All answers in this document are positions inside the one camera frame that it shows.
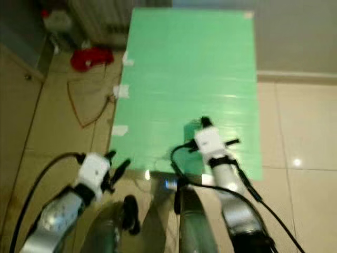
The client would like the white tape strip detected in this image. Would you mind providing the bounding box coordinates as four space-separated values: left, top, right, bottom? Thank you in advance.
111 125 130 137
112 84 131 100
122 50 135 66

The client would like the grey left robot leg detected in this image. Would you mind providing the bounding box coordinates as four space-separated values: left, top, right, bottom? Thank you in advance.
92 195 140 253

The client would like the grey robot leg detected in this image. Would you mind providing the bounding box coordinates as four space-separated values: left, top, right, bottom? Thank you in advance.
174 177 219 253
92 195 140 253

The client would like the green table cover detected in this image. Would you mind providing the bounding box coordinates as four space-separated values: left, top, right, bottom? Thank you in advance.
110 6 264 182

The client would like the beige door panel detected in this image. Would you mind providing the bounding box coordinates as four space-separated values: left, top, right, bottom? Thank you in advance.
0 45 46 222

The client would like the grey right robot leg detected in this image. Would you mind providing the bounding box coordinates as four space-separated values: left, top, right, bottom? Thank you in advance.
174 177 219 253

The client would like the red cloth object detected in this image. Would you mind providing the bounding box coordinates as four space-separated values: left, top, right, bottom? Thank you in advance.
70 46 114 72

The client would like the striped grey panel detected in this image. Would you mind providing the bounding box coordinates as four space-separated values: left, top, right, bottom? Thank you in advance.
68 0 172 48

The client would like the white container with red cap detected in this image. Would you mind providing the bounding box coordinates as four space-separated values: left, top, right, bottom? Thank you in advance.
42 9 74 33

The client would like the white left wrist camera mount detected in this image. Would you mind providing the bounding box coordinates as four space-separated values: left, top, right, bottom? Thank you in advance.
74 153 111 191

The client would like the thin brown wire loop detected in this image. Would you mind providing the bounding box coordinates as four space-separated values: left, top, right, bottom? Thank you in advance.
66 78 116 129

